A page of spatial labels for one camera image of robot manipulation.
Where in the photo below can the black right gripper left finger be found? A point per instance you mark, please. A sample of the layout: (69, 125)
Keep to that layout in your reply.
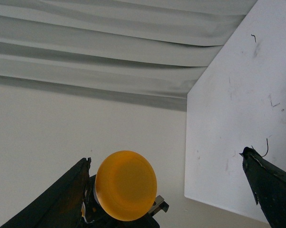
(60, 205)

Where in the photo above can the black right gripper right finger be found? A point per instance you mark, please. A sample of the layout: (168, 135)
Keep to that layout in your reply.
(268, 185)

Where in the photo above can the yellow push button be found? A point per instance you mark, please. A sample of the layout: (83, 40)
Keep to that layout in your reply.
(122, 194)

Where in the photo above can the white curtain backdrop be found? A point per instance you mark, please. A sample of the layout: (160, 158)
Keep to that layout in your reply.
(143, 52)

